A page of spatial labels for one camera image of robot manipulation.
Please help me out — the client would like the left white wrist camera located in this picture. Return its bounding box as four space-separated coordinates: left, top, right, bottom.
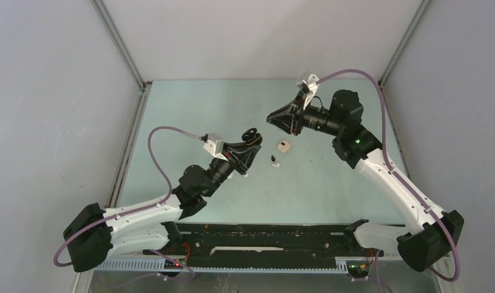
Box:
203 133 227 160

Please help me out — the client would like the white slotted cable duct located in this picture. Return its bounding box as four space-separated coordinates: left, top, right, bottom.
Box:
95 258 349 274

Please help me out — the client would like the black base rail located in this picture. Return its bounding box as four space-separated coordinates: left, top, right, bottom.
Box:
159 223 378 270

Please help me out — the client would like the beige earbud charging case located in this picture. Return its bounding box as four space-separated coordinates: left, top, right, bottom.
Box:
277 140 291 153

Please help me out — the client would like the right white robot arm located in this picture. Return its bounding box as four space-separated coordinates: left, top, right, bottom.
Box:
267 90 464 272

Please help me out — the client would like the black earbud charging case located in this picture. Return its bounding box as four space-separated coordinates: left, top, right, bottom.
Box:
241 128 262 146

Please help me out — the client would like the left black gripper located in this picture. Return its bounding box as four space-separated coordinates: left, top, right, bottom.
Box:
203 141 261 197

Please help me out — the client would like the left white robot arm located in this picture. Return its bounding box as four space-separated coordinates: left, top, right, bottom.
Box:
63 134 262 272

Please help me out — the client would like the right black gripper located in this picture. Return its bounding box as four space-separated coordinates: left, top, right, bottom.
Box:
267 91 343 137

